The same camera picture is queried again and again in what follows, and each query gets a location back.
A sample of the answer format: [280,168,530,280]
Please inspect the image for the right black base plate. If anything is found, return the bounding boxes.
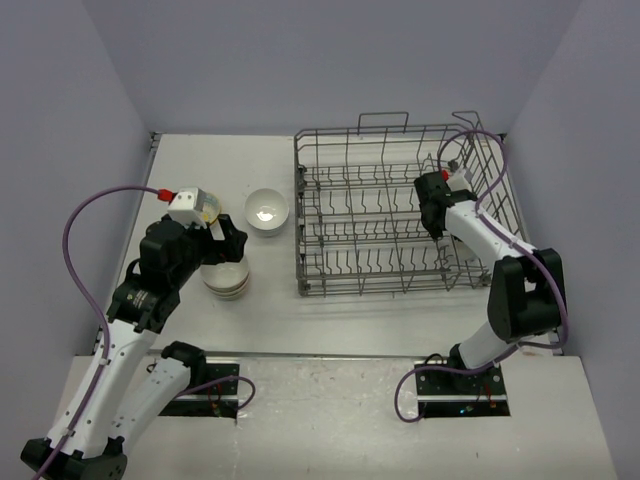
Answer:
[414,367,511,419]

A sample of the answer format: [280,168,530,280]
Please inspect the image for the beige bowl colourful leaves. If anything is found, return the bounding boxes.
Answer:
[211,290,246,301]

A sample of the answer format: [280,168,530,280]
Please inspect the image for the beige bowl orange flower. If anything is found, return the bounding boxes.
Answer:
[199,258,249,289]

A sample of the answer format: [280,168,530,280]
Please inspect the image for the white bowl front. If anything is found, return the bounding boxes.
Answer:
[455,242,480,263]

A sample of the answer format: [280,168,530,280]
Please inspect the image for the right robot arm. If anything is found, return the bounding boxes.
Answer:
[414,172,568,393]

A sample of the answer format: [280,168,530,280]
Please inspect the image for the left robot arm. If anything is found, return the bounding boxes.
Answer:
[20,214,247,479]

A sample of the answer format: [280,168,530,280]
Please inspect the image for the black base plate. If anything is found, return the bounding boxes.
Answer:
[159,362,240,420]
[414,367,511,419]

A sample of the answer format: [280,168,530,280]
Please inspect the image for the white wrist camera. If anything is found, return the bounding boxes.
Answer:
[157,187,210,227]
[442,160,473,192]

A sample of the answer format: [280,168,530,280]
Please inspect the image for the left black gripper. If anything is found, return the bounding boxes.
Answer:
[170,213,246,286]

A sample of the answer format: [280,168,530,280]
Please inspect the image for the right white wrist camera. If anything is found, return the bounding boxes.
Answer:
[442,160,473,192]

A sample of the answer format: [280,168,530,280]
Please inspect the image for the yellow checked bowl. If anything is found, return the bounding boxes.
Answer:
[199,191,221,225]

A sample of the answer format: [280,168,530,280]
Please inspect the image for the grey wire dish rack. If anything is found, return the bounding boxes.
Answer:
[293,110,526,297]

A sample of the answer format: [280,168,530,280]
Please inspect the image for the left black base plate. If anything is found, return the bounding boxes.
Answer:
[159,362,240,420]

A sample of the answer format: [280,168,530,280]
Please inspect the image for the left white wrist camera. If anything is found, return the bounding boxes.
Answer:
[157,187,210,227]

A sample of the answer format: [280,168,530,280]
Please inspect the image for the white bowl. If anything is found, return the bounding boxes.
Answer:
[249,222,287,238]
[244,188,290,225]
[455,242,480,263]

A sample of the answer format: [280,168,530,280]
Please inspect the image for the beige bowl small flowers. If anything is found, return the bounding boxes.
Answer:
[206,282,249,292]

